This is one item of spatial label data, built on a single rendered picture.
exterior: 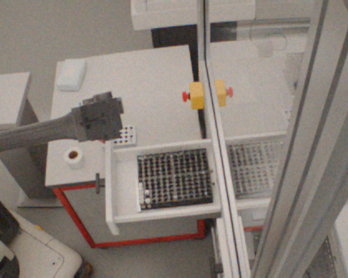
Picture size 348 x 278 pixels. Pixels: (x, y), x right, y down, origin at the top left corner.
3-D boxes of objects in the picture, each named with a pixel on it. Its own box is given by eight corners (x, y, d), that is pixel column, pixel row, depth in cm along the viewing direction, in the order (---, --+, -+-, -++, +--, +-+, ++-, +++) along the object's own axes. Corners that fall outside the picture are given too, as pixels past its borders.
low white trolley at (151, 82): (94, 256, 220) (45, 185, 154) (93, 154, 250) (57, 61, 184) (207, 246, 223) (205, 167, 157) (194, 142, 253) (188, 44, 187)
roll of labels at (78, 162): (78, 149, 161) (75, 143, 157) (89, 160, 158) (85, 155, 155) (63, 160, 159) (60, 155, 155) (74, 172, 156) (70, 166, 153)
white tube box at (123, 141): (103, 152, 160) (101, 146, 157) (103, 133, 164) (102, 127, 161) (137, 149, 161) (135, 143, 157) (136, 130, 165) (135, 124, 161)
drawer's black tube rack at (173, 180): (142, 213, 140) (139, 204, 134) (139, 165, 148) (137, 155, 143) (213, 206, 141) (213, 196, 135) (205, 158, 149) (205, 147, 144)
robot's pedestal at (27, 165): (17, 208, 233) (-46, 128, 167) (26, 161, 248) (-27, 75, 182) (67, 207, 233) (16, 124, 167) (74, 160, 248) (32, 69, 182)
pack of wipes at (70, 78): (79, 91, 175) (76, 84, 171) (58, 91, 175) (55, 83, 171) (88, 64, 182) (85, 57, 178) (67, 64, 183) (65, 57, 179)
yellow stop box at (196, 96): (190, 110, 159) (189, 97, 153) (188, 95, 163) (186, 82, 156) (204, 108, 159) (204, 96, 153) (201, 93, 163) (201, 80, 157)
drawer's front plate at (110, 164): (113, 236, 138) (106, 221, 128) (111, 157, 152) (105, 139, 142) (118, 235, 138) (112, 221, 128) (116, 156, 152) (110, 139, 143)
